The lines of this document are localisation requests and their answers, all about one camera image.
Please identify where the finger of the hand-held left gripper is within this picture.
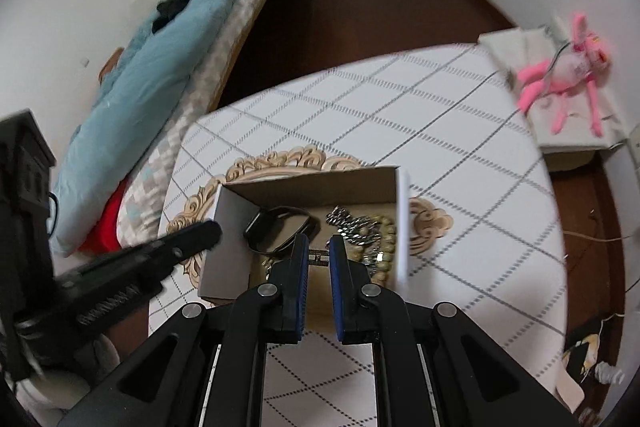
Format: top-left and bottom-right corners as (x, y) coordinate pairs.
(52, 221), (224, 304)

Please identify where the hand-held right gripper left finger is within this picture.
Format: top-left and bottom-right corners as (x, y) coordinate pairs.
(57, 234), (311, 427)

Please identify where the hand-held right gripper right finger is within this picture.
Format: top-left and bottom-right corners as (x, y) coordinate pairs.
(327, 234), (581, 427)

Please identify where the thick silver chain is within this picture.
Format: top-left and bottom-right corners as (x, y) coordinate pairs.
(326, 205), (383, 265)

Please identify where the beige beaded bracelet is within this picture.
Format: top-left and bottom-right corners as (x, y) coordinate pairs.
(367, 216), (398, 285)

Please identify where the black fitness band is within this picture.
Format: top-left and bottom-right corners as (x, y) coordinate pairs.
(243, 205), (321, 256)

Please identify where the cardboard box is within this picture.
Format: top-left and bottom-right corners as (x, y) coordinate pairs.
(197, 164), (412, 303)

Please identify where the red blanket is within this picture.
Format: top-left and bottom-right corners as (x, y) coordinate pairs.
(80, 187), (126, 254)

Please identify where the white diamond-pattern tablecloth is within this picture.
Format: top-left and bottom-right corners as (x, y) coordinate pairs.
(148, 42), (568, 427)

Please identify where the white shoe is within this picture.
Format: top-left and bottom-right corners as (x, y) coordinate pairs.
(15, 367), (96, 413)

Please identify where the light blue quilt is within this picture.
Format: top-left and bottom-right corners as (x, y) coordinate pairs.
(50, 0), (291, 258)

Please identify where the brown wooden headboard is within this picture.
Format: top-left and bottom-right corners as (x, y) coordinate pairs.
(97, 48), (125, 85)

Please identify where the checkered bed sheet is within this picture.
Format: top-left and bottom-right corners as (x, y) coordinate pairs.
(117, 0), (286, 248)

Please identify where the yellow printed bag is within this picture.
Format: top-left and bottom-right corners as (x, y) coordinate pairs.
(562, 317), (608, 388)

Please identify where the clear plastic bottle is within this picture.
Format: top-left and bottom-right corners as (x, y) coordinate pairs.
(595, 362), (626, 385)

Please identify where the white cloth bag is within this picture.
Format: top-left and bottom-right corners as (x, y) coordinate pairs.
(477, 26), (626, 155)

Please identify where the pink plush toy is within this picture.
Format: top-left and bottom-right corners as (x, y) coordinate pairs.
(516, 12), (612, 138)

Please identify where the thin white cable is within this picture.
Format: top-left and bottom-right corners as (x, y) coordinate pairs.
(562, 231), (626, 242)

